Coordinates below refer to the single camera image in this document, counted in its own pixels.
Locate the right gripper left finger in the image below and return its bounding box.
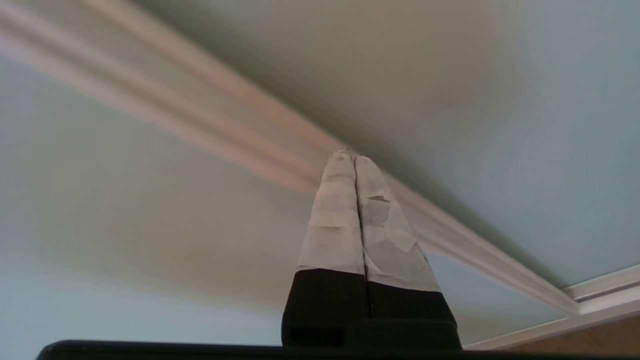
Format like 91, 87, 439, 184
281, 147, 373, 348

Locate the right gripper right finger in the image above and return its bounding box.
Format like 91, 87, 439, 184
345, 156, 463, 350

